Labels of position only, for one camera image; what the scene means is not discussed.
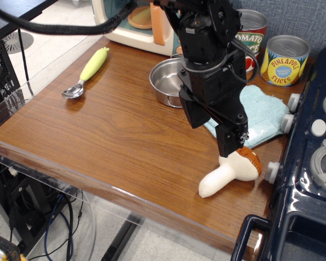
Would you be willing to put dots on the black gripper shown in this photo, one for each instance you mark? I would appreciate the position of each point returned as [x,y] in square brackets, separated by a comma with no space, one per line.
[212,90]

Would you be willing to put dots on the silver metal pot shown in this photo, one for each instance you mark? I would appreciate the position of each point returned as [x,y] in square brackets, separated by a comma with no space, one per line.
[166,82]

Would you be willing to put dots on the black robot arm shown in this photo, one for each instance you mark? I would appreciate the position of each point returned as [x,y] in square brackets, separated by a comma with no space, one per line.
[206,30]

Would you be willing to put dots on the plush mushroom toy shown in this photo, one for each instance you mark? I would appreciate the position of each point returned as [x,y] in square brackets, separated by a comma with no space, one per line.
[243,164]

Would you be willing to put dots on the light blue cloth mitt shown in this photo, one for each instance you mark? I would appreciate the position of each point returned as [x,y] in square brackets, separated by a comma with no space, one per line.
[265,114]

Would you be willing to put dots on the pineapple slices can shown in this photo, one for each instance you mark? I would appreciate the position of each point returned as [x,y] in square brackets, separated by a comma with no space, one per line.
[284,60]

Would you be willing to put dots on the dark blue toy stove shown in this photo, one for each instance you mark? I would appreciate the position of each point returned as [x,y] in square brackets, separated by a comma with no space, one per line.
[296,226]

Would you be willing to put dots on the tomato sauce can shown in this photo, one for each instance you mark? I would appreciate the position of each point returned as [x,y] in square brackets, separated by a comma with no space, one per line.
[254,26]

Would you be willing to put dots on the cream toy microwave oven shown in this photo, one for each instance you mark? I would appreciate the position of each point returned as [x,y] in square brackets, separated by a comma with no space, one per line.
[147,28]

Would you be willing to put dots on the black computer tower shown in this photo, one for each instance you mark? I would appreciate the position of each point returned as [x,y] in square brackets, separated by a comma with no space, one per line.
[8,80]

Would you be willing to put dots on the spoon with green handle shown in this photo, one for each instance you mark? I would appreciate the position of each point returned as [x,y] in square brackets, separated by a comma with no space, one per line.
[89,70]

